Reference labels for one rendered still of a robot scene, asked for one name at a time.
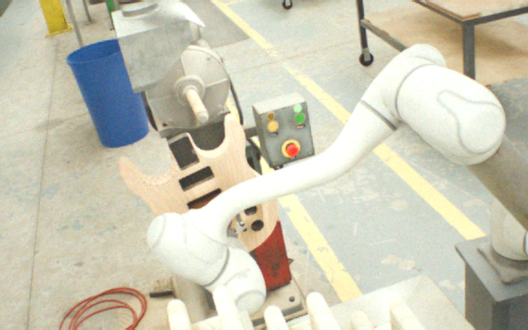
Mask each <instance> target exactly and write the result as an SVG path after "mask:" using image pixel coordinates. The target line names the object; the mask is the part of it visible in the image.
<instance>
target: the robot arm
mask: <svg viewBox="0 0 528 330"><path fill-rule="evenodd" d="M403 123H407V124H408V125H409V126H410V127H411V128H412V129H413V130H414V131H415V132H417V133H418V134H419V135H420V136H421V137H422V138H423V139H424V140H425V141H426V142H428V143H429V144H430V145H432V146H433V147H434V148H435V149H436V150H438V151H439V152H440V153H441V154H443V155H444V156H445V157H447V158H448V159H449V160H451V161H453V162H454V163H457V164H461V165H465V166H466V167H467V168H468V169H469V170H470V171H471V172H472V173H473V174H474V175H475V176H476V177H477V178H478V179H479V180H480V182H481V183H482V184H483V185H484V186H485V188H486V189H487V190H488V191H489V192H490V193H491V194H493V198H492V203H491V210H490V233H491V243H487V244H479V245H477V252H478V253H480V254H481V255H483V256H484V257H485V259H486V260H487V261H488V262H489V264H490V265H491V267H492V268H493V269H494V270H495V272H496V273H497V274H498V275H499V276H500V282H501V283H502V284H504V285H512V284H514V283H515V282H516V281H521V280H525V279H528V162H527V161H526V159H525V158H524V157H523V156H522V155H521V153H520V152H519V150H518V149H517V148H516V147H515V146H514V145H513V144H512V142H511V141H510V140H509V139H507V138H506V136H505V135H504V134H503V133H504V130H505V115H504V112H503V110H502V107H501V105H500V103H499V102H498V100H497V97H496V96H495V95H494V94H493V93H492V92H491V91H490V90H489V89H487V88H486V87H484V86H483V85H481V84H480V83H478V82H476V81H475V80H473V79H471V78H469V77H467V76H466V75H464V74H462V73H459V72H457V71H453V70H450V69H448V68H447V67H446V61H445V58H444V57H443V55H442V54H441V53H440V52H439V51H438V50H437V49H435V48H433V47H432V46H429V45H427V44H422V43H418V44H414V45H412V46H410V47H409V48H408V49H406V50H405V51H404V52H402V53H401V54H399V55H398V56H397V57H396V58H394V59H393V60H392V61H391V62H390V63H389V64H388V65H387V66H386V67H385V68H384V70H383V71H382V72H381V73H380V74H379V75H378V76H377V77H376V78H375V79H374V80H373V81H372V84H371V85H370V87H369V88H368V89H367V91H366V93H365V94H364V95H363V97H362V98H361V100H360V101H359V103H358V104H357V106H356V108H355V110H354V112H353V114H352V115H351V117H350V118H349V120H348V121H347V123H346V125H345V127H344V129H343V130H342V132H341V134H340V135H339V137H338V138H337V140H336V141H335V143H334V144H333V145H332V146H331V147H330V148H329V149H327V150H326V151H325V152H323V153H321V154H320V155H318V156H316V157H314V158H312V159H308V160H306V161H303V162H300V163H297V164H294V165H292V166H290V167H287V168H284V169H281V170H276V171H274V172H271V173H268V174H265V175H262V176H259V177H257V178H254V179H251V180H248V181H244V182H241V183H239V184H238V185H235V186H233V187H231V188H229V189H227V190H226V191H224V192H222V193H220V194H219V195H218V196H216V197H215V198H214V199H213V200H212V201H211V202H210V203H209V204H208V205H206V206H205V207H203V208H201V209H196V210H190V211H189V212H188V213H186V214H181V215H179V214H175V213H168V214H161V215H160V216H157V217H156V218H155V219H154V220H153V221H152V222H151V224H150V226H149V228H148V236H147V242H148V246H149V248H150V250H151V253H152V254H153V256H154V257H155V258H156V259H157V260H159V261H160V262H162V263H163V264H164V265H165V266H166V267H167V268H169V269H170V270H172V271H174V272H175V273H177V274H179V275H180V276H182V277H183V278H185V279H187V280H189V281H194V282H197V283H199V284H201V285H202V286H204V287H205V288H206V289H207V290H208V291H210V292H211V293H213V291H214V290H215V288H216V287H219V286H225V287H227V288H228V289H229V290H230V291H231V293H232V296H233V299H234V302H235V305H236V309H237V311H238V312H242V311H245V310H247V311H248V314H249V316H251V315H252V314H254V313H255V312H257V311H258V310H259V309H260V307H261V306H262V305H263V303H264V302H265V301H266V287H265V282H264V279H263V276H262V274H261V271H260V269H259V267H258V265H257V263H256V262H255V260H254V259H253V258H252V257H251V256H250V255H249V254H248V251H247V249H246V248H245V247H244V245H243V244H242V241H241V240H239V239H238V233H239V232H240V231H243V232H246V231H247V230H248V229H247V227H246V225H245V223H244V222H243V221H242V217H241V214H240V212H242V211H243V210H245V209H247V208H249V207H251V206H254V205H257V204H262V203H265V202H268V201H271V200H274V199H278V198H281V197H283V196H287V195H290V194H293V193H298V192H301V191H305V190H308V189H311V188H313V187H317V186H320V185H322V184H325V183H327V182H330V181H332V180H334V179H336V178H338V177H339V176H341V175H343V174H344V173H346V172H347V171H349V170H350V169H351V168H353V167H354V166H355V165H356V164H358V163H359V162H360V161H361V160H362V159H364V158H365V157H366V156H367V155H368V154H369V153H370V152H371V151H372V150H373V149H374V148H376V147H377V146H378V145H379V144H380V143H382V142H383V141H384V140H385V139H387V138H388V137H389V136H390V135H391V134H392V133H393V132H394V131H395V130H396V129H397V128H398V127H399V126H400V125H401V124H403ZM234 217H236V221H237V223H236V228H233V227H232V221H233V218H234Z"/></svg>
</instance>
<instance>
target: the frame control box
mask: <svg viewBox="0 0 528 330"><path fill-rule="evenodd" d="M297 104H300V105H301V106H302V111H301V112H300V113H295V112H294V111H293V107H294V106H295V105H297ZM252 110H253V115H254V119H255V124H256V128H257V132H258V141H259V145H260V147H259V146H258V145H257V143H256V142H255V141H254V140H253V139H252V138H247V141H248V142H249V143H250V144H251V145H252V147H253V148H254V149H255V150H256V151H257V152H258V153H259V155H260V156H261V157H262V158H263V159H264V160H265V161H266V163H267V164H268V166H269V167H270V168H271V169H274V170H275V171H278V170H281V169H284V167H283V165H284V164H287V163H291V162H294V161H296V160H302V159H305V158H308V157H312V156H314V143H313V137H312V130H311V125H310V119H309V113H308V107H307V102H306V101H305V100H304V99H303V98H302V97H301V96H300V95H299V94H298V93H297V92H295V93H289V94H285V95H283V96H279V97H276V98H272V99H269V100H266V101H263V102H259V103H256V104H253V105H252ZM268 112H274V114H275V118H274V119H273V120H268V119H267V117H266V115H267V113H268ZM299 114H301V115H303V116H304V120H303V121H302V122H301V123H297V122H296V121H295V117H296V116H297V115H299ZM271 122H276V123H277V125H278V127H277V129H276V130H274V131H270V130H269V124H270V123H271ZM290 145H296V146H297V147H298V149H299V152H298V154H297V155H296V156H294V157H290V156H289V155H288V154H287V152H286V149H287V147H289V146H290ZM278 166H279V167H278Z"/></svg>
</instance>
